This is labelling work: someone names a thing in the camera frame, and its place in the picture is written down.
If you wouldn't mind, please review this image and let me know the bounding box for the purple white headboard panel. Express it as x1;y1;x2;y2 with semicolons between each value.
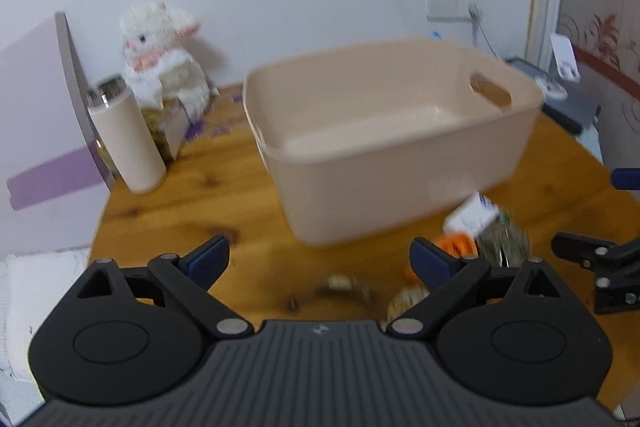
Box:
1;12;113;256

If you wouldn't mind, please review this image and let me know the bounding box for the orange small object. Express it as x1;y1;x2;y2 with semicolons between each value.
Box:
405;233;478;288

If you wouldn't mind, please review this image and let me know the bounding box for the tissue box under bunny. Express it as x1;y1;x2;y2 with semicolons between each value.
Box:
142;98;190;164

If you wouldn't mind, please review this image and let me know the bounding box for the beige plastic storage bin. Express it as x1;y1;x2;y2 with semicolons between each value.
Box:
243;38;544;246

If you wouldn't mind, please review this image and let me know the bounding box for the dark grey tablet device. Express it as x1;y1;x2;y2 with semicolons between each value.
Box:
506;57;600;135

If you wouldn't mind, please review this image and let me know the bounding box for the white plush bunny toy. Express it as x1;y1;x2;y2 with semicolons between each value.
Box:
119;2;217;122

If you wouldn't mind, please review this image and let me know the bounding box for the white wall switch socket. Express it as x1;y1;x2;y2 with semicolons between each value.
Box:
425;0;485;22

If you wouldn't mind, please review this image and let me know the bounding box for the white blue small carton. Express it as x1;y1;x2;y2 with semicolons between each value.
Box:
442;193;500;237

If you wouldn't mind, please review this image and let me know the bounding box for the white plug and cable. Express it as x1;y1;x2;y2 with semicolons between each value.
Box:
466;3;501;61

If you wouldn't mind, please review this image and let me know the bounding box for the beige thermos bottle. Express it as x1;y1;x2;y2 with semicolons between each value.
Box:
87;75;166;194

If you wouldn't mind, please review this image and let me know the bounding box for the clear wrapped snack packet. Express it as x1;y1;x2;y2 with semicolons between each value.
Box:
387;208;533;323

